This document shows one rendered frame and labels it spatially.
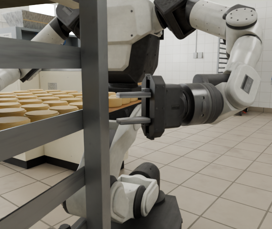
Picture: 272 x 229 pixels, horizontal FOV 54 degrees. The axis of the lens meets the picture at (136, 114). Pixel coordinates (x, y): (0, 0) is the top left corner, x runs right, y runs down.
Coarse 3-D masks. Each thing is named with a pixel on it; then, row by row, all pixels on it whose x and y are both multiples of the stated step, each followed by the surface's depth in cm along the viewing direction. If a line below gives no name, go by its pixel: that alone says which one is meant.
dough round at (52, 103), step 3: (45, 102) 51; (48, 102) 51; (51, 102) 51; (54, 102) 51; (57, 102) 51; (60, 102) 51; (63, 102) 51; (66, 102) 52; (51, 105) 50; (54, 105) 50; (57, 105) 50; (60, 105) 50; (63, 105) 51
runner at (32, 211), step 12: (84, 168) 41; (72, 180) 38; (84, 180) 41; (48, 192) 33; (60, 192) 36; (72, 192) 38; (24, 204) 30; (36, 204) 31; (48, 204) 33; (12, 216) 28; (24, 216) 29; (36, 216) 31; (0, 228) 26; (12, 228) 28; (24, 228) 30
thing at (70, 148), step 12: (48, 72) 220; (60, 72) 212; (72, 72) 206; (48, 84) 222; (60, 84) 214; (72, 84) 207; (48, 144) 233; (60, 144) 225; (72, 144) 217; (48, 156) 241; (60, 156) 227; (72, 156) 219; (72, 168) 226
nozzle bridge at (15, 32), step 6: (0, 30) 215; (6, 30) 211; (12, 30) 207; (18, 30) 207; (24, 30) 213; (30, 30) 216; (36, 30) 220; (0, 36) 216; (6, 36) 212; (12, 36) 208; (18, 36) 207; (24, 36) 221; (30, 36) 226; (72, 36) 254; (66, 42) 260; (72, 42) 265; (78, 42) 262
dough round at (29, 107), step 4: (32, 104) 48; (36, 104) 48; (40, 104) 48; (44, 104) 48; (24, 108) 44; (28, 108) 44; (32, 108) 44; (36, 108) 44; (40, 108) 45; (44, 108) 45; (48, 108) 46
